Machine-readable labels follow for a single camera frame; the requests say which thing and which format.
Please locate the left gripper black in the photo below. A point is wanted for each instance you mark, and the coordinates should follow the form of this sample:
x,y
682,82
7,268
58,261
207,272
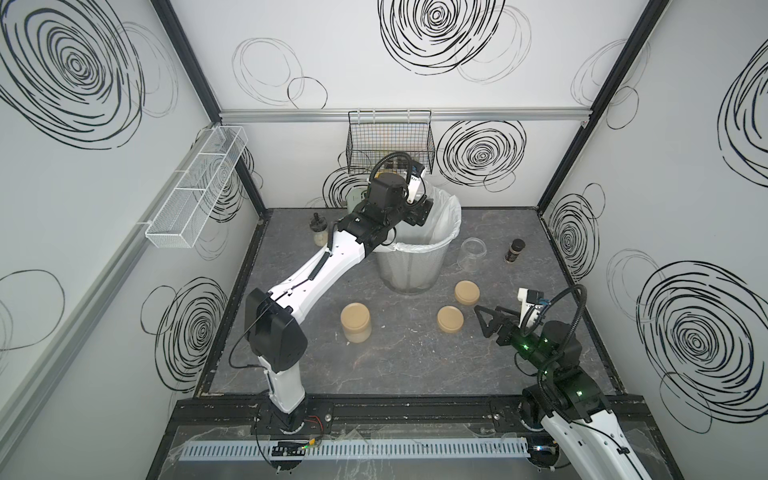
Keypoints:
x,y
418,213

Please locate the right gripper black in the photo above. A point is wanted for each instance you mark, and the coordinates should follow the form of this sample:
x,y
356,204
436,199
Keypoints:
x,y
495,326

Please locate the glass rice jar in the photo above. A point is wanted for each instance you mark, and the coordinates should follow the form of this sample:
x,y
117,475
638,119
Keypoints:
x,y
473,251

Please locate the rice jar tan lid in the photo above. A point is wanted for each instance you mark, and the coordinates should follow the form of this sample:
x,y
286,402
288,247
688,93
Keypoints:
x,y
356,322

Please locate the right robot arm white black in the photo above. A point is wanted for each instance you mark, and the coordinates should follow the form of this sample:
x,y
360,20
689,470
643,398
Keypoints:
x,y
565,401

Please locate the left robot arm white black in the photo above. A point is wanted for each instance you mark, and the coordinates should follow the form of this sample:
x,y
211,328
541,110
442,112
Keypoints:
x,y
275,335

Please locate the white plastic bin liner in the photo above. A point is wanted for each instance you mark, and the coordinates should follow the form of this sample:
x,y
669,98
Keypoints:
x,y
440,229

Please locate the metal mesh trash bin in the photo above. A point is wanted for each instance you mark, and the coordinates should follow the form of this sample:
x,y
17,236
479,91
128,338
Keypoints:
x,y
411,268

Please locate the mint green toaster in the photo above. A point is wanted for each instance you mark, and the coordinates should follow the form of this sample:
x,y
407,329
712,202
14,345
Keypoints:
x,y
355,197

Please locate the small dark spice bottle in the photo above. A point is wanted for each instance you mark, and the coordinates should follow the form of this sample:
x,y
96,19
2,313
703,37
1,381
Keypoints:
x,y
515,249

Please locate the small bottle black pump top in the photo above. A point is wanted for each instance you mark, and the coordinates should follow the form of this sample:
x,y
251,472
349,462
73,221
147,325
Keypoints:
x,y
320,228

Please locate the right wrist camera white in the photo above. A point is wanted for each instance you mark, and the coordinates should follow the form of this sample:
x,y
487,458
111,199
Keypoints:
x,y
531,305

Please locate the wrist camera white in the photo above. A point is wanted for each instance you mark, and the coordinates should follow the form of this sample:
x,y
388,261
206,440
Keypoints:
x,y
531,305
416,188

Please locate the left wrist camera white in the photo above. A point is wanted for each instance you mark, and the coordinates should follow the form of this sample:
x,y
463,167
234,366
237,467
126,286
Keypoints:
x,y
416,188

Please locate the black wire wall basket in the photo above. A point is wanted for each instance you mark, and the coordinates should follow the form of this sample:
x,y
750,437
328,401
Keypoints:
x,y
373,134

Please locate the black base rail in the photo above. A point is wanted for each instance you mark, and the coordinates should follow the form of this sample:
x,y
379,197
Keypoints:
x,y
323,413

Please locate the aluminium wall rail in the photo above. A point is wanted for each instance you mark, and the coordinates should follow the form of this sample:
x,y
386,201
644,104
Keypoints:
x,y
245,116

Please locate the white mesh wall shelf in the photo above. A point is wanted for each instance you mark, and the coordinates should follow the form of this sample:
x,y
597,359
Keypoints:
x,y
207,190

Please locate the white slotted cable duct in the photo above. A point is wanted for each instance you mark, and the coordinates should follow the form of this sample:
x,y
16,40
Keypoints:
x,y
358,449

